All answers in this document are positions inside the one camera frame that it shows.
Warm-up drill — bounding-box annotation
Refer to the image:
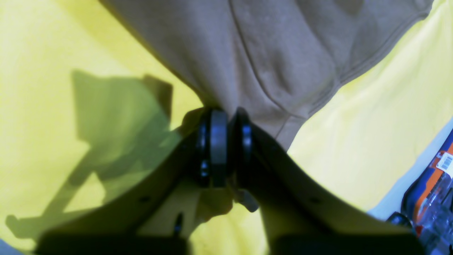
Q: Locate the yellow table cloth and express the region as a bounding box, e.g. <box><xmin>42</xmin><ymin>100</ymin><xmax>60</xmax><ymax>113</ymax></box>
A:
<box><xmin>1</xmin><ymin>0</ymin><xmax>452</xmax><ymax>255</ymax></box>

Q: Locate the brown T-shirt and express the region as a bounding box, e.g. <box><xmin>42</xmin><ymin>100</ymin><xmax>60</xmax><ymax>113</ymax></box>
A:
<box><xmin>102</xmin><ymin>0</ymin><xmax>433</xmax><ymax>149</ymax></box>

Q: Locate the orange blue packaged item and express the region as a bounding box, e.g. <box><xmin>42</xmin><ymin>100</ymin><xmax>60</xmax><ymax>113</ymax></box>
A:
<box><xmin>387</xmin><ymin>133</ymin><xmax>453</xmax><ymax>255</ymax></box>

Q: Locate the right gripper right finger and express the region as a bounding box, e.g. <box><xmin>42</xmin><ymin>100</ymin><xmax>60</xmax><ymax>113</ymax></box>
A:
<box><xmin>234</xmin><ymin>108</ymin><xmax>425</xmax><ymax>255</ymax></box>

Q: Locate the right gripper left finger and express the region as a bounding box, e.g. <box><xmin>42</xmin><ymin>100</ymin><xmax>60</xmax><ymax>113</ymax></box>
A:
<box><xmin>36</xmin><ymin>109</ymin><xmax>228</xmax><ymax>255</ymax></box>

